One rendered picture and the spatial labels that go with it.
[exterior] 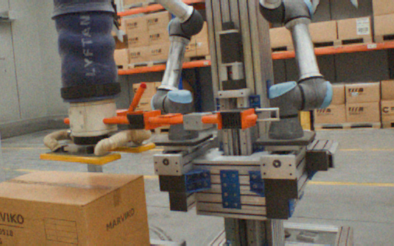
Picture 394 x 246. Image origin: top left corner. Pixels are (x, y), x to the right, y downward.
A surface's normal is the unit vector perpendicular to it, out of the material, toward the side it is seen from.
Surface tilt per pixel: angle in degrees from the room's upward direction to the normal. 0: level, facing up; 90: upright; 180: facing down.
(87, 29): 109
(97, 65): 75
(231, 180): 90
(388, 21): 86
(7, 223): 90
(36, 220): 90
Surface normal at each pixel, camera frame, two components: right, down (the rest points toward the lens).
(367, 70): -0.48, 0.09
